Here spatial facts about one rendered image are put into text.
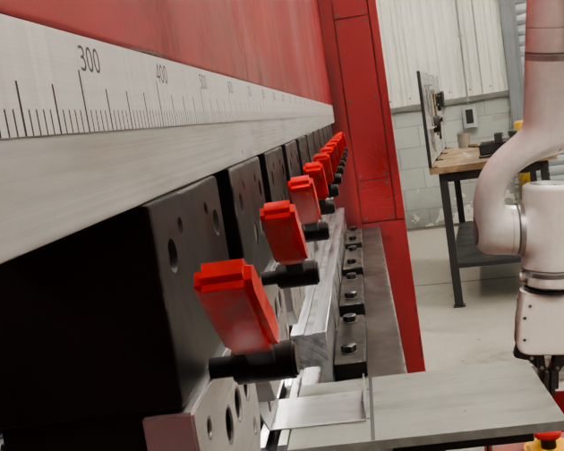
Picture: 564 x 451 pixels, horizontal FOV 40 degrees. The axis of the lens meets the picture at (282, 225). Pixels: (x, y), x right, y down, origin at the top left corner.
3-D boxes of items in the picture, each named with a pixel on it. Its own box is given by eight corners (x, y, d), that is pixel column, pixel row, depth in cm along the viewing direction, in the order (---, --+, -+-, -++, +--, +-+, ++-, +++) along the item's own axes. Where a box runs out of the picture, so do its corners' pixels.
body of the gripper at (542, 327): (519, 286, 118) (519, 358, 120) (590, 285, 117) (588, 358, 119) (511, 275, 125) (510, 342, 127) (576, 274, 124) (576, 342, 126)
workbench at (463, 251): (572, 300, 473) (545, 49, 454) (447, 310, 493) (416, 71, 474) (550, 244, 645) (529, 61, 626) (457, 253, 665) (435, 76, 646)
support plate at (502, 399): (569, 429, 72) (568, 420, 72) (288, 459, 75) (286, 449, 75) (527, 367, 90) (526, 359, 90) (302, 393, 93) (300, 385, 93)
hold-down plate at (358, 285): (365, 315, 169) (363, 302, 169) (340, 319, 170) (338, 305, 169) (364, 285, 199) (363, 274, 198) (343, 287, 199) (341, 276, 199)
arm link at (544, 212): (521, 274, 117) (585, 272, 116) (521, 186, 115) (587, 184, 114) (510, 261, 125) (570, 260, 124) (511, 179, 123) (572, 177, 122)
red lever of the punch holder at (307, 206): (315, 169, 69) (329, 226, 77) (269, 175, 69) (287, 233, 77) (317, 185, 68) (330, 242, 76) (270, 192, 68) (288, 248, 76)
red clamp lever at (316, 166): (325, 157, 88) (335, 203, 96) (289, 162, 89) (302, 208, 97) (326, 169, 87) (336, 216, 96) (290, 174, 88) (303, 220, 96)
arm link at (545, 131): (479, 57, 109) (476, 263, 118) (599, 52, 107) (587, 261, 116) (471, 53, 118) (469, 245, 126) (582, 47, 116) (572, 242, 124)
